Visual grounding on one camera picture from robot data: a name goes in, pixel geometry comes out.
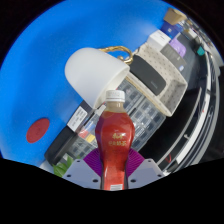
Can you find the black workbench shelf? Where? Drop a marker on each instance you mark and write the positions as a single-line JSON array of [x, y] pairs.
[[186, 133]]

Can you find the blue box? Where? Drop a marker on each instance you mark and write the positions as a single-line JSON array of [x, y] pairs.
[[170, 29]]

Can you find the red drink bottle white cap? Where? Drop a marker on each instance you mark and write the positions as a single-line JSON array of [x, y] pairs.
[[115, 133]]

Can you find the dark grey carton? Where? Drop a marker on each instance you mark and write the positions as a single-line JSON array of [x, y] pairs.
[[173, 55]]

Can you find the white carton box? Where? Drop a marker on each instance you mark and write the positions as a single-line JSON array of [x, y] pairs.
[[158, 39]]

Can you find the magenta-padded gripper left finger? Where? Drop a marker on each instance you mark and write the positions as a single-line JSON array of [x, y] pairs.
[[80, 173]]

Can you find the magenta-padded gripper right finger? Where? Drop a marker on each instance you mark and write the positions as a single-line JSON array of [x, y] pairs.
[[146, 173]]

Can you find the teal box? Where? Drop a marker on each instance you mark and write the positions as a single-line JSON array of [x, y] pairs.
[[200, 50]]

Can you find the grey parts drawer cabinet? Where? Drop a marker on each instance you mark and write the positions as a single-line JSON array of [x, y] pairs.
[[137, 141], [133, 96], [150, 116]]

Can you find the black speaker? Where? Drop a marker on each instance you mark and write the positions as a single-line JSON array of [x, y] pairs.
[[148, 75]]

